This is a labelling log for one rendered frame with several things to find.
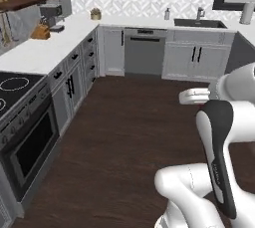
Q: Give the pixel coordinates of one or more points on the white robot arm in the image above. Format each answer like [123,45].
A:
[186,185]

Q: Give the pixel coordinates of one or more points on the grey coffee machine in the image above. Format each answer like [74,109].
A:
[51,14]

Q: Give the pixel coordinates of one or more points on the silver tap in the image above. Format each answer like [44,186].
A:
[200,13]

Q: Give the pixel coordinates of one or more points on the hanging kitchen utensils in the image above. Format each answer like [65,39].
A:
[6,31]

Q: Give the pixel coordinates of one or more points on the grey dishwasher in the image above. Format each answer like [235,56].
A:
[144,52]

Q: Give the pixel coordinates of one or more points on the black oven with hob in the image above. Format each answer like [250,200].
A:
[26,139]

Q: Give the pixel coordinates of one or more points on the white narrow cupboard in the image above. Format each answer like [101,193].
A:
[113,51]

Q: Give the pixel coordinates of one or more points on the grey drawer cupboard run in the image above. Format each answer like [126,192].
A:
[74,76]

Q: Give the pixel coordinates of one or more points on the white sink cupboard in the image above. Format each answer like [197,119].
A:
[196,56]

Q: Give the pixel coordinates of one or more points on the white paper towel roll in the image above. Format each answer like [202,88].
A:
[246,13]

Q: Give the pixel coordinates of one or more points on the tan basket pot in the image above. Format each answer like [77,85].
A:
[95,14]

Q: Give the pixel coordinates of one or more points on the dark grey counter cabinet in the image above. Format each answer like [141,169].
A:
[240,54]

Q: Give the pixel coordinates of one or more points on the dark sink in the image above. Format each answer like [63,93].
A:
[199,23]

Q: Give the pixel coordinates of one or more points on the grey soap dispenser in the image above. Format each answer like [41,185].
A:
[167,14]

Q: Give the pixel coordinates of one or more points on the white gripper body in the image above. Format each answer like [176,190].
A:
[194,96]

